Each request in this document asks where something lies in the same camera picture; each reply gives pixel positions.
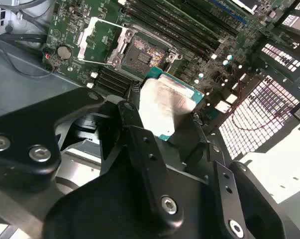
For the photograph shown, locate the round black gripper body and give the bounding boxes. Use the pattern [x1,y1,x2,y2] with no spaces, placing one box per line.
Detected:
[43,107,300,239]

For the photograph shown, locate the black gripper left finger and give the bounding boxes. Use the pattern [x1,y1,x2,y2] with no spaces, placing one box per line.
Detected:
[0,84,185,231]

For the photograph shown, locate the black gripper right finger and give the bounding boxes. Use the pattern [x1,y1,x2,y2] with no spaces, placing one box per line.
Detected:
[169,112,251,239]

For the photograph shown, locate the silver topped CPU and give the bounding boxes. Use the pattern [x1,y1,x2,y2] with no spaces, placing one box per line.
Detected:
[138,66,205,143]

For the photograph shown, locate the metal socket cover frame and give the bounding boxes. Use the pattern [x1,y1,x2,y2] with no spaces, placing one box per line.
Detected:
[76,16,127,66]

